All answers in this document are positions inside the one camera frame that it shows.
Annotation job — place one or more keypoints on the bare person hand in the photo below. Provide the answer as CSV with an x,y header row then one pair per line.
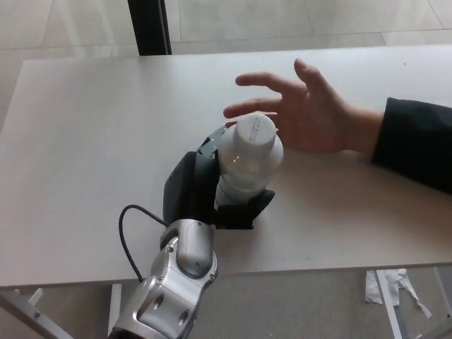
x,y
318,116

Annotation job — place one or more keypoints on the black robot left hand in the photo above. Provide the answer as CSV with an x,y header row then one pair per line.
x,y
190,187

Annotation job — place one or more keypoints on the white plastic bottle with cap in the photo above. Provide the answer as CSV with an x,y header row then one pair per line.
x,y
247,166

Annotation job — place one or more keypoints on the person forearm in black sleeve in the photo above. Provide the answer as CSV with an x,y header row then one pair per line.
x,y
416,141

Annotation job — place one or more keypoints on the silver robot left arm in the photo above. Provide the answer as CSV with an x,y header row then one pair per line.
x,y
176,279

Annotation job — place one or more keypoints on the white metal table leg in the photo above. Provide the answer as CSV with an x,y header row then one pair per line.
x,y
113,300
388,303

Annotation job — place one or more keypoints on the black vertical pillar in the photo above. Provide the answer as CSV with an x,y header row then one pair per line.
x,y
148,26

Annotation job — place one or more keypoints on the white crumpled paper scrap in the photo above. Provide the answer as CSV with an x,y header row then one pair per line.
x,y
372,289

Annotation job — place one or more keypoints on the grey diagonal table brace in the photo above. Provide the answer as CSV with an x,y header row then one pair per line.
x,y
28,319

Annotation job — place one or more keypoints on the white metal hook bracket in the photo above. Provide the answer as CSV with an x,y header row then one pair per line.
x,y
35,298

